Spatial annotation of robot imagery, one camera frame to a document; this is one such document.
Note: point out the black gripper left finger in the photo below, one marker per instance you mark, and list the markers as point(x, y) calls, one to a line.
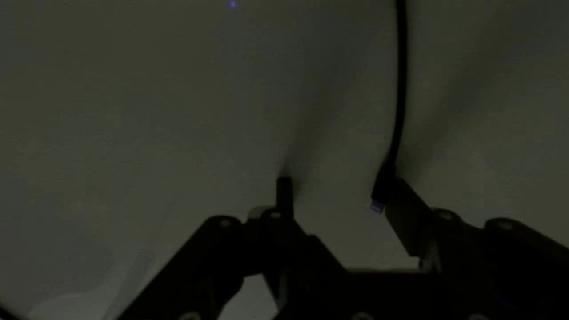
point(236, 268)

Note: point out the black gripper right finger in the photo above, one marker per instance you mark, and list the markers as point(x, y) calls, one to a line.
point(503, 273)

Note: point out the white board mat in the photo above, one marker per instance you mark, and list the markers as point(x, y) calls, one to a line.
point(117, 119)

